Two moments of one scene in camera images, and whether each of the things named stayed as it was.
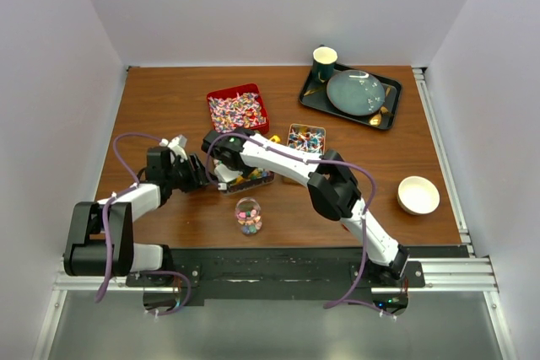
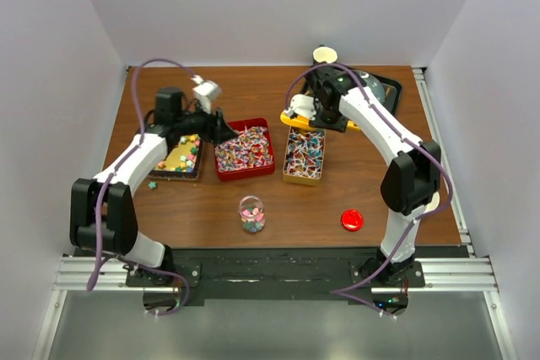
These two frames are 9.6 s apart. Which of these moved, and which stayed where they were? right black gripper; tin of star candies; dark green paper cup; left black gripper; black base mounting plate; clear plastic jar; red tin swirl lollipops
Moved: red tin swirl lollipops; right black gripper; tin of star candies; left black gripper
Stayed: clear plastic jar; dark green paper cup; black base mounting plate
